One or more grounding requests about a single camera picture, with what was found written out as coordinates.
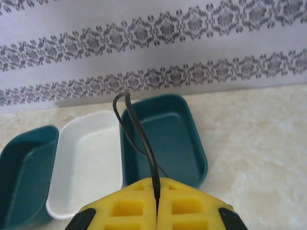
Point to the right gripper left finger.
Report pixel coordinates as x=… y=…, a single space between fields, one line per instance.
x=115 y=210

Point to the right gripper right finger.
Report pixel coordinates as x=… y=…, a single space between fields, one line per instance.
x=199 y=210

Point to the teal plastic tray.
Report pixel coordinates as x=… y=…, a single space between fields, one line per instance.
x=21 y=172
x=168 y=134

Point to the white plastic tray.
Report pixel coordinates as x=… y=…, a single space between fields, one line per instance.
x=88 y=153

